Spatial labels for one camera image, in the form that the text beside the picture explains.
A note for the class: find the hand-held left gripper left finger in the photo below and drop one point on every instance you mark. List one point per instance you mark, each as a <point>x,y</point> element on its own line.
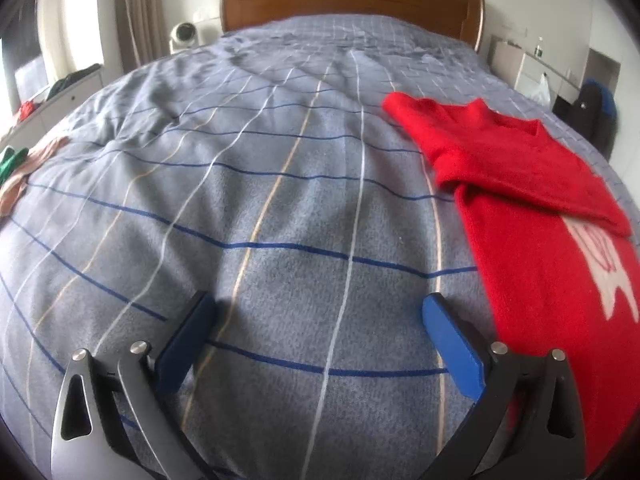
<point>186,342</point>

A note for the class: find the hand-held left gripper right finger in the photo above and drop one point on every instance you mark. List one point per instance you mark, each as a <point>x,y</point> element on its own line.
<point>455,347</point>

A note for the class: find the red t-shirt white print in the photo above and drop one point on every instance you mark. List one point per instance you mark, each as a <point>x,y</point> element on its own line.
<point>525,260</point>

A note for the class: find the dark clothes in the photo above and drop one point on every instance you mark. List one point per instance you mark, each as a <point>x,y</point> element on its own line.
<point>70,82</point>

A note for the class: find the grey checked bed cover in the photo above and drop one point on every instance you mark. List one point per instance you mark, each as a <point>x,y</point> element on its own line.
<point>250,210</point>

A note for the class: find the pink cloth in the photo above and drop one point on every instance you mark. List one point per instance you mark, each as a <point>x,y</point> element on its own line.
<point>30,165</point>

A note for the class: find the green cloth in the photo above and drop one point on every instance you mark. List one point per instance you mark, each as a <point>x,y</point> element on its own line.
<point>11,162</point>

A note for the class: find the white window bench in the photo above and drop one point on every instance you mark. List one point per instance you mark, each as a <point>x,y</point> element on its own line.
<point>60,110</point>

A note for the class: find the black jacket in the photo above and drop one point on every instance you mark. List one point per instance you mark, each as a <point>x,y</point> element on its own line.
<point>582,115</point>

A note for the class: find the white plastic bag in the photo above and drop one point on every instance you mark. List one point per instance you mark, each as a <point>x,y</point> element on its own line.
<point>541,90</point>

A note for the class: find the small red cloth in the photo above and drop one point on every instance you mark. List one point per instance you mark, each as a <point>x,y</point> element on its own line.
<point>26,111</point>

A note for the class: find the blue jacket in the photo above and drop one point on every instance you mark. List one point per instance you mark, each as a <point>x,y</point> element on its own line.
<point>609,107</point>

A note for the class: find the white desk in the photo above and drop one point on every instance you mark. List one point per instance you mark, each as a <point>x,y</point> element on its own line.
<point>510,62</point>

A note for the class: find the white round fan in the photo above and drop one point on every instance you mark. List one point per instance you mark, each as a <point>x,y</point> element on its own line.
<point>182,35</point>

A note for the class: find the small bottle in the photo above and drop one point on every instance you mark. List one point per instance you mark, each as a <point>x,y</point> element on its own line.
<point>539,49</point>

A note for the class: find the beige curtain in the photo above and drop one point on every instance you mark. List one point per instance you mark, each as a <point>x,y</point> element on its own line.
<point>140,15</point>

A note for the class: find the wooden bed headboard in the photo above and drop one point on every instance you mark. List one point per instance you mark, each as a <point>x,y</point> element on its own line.
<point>350,0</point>

